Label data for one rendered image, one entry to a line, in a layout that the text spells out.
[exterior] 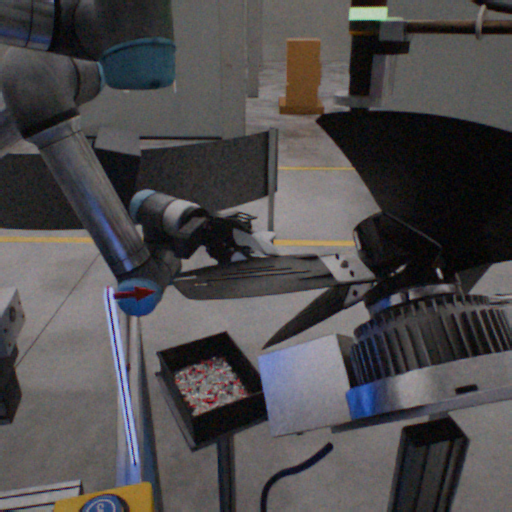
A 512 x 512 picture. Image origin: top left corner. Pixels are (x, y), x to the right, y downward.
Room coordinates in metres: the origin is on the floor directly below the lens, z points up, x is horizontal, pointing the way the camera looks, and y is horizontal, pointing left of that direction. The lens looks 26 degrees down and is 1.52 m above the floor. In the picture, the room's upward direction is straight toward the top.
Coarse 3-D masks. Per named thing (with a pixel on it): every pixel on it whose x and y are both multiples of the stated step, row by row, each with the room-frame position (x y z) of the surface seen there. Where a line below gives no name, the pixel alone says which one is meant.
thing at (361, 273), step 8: (320, 256) 0.66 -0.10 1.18; (328, 256) 0.67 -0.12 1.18; (344, 256) 0.67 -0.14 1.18; (352, 256) 0.67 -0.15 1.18; (328, 264) 0.64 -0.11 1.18; (336, 264) 0.64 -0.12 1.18; (352, 264) 0.64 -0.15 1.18; (360, 264) 0.64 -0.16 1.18; (336, 272) 0.61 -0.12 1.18; (344, 272) 0.61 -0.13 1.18; (360, 272) 0.61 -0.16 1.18; (368, 272) 0.61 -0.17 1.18; (344, 280) 0.59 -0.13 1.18; (352, 280) 0.59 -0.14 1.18; (360, 280) 0.59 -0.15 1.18; (368, 280) 0.59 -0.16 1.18
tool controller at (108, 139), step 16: (112, 128) 1.34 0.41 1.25; (96, 144) 1.12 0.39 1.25; (112, 144) 1.16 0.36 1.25; (128, 144) 1.20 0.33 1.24; (112, 160) 1.10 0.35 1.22; (128, 160) 1.11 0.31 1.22; (112, 176) 1.10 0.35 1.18; (128, 176) 1.11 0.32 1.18; (128, 192) 1.11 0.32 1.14; (128, 208) 1.11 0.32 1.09
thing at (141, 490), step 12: (96, 492) 0.33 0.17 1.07; (108, 492) 0.33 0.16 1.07; (120, 492) 0.33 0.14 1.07; (132, 492) 0.33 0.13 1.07; (144, 492) 0.33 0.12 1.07; (60, 504) 0.32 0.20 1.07; (72, 504) 0.32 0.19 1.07; (84, 504) 0.32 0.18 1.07; (120, 504) 0.32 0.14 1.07; (132, 504) 0.32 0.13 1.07; (144, 504) 0.32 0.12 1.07
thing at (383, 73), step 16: (384, 32) 0.60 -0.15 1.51; (400, 32) 0.59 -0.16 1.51; (384, 48) 0.59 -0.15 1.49; (400, 48) 0.59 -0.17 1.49; (384, 64) 0.60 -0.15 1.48; (384, 80) 0.60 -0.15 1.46; (336, 96) 0.62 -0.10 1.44; (352, 96) 0.61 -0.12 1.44; (368, 96) 0.61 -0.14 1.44; (384, 96) 0.60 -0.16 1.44
